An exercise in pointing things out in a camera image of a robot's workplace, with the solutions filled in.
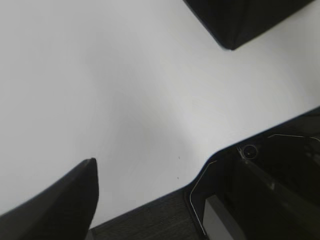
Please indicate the black canvas tote bag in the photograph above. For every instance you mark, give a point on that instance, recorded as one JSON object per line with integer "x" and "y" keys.
{"x": 233, "y": 23}

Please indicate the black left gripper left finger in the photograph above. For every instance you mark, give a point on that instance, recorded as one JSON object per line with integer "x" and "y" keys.
{"x": 63, "y": 211}

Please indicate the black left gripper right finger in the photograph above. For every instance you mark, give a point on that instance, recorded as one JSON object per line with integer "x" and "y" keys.
{"x": 266, "y": 187}

